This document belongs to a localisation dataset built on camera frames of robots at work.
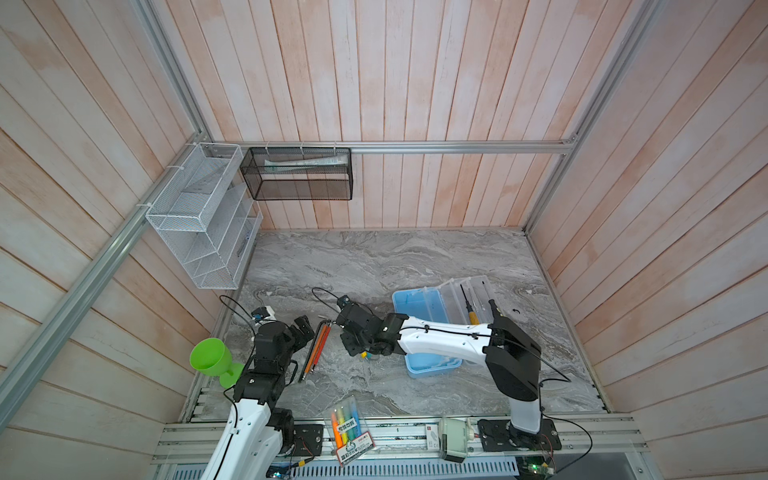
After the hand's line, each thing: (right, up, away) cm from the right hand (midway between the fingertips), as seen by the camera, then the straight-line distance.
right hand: (347, 335), depth 84 cm
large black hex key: (-11, -5, +5) cm, 13 cm away
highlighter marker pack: (+1, -22, -11) cm, 25 cm away
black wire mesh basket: (-19, +53, +20) cm, 59 cm away
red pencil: (-8, -5, +6) cm, 11 cm away
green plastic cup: (-32, -2, -13) cm, 34 cm away
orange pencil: (-10, -6, +4) cm, 12 cm away
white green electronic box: (+27, -20, -14) cm, 37 cm away
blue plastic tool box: (+34, +10, +4) cm, 36 cm away
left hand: (-14, +2, -2) cm, 15 cm away
